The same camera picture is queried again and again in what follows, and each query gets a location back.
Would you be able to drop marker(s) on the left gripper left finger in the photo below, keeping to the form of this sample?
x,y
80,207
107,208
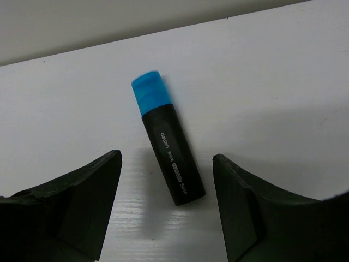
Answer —
x,y
65,219

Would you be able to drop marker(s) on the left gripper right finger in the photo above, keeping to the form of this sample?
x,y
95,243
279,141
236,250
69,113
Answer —
x,y
263,222

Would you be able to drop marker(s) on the blue cap black highlighter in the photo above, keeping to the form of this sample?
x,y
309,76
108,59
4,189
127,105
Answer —
x,y
167,138

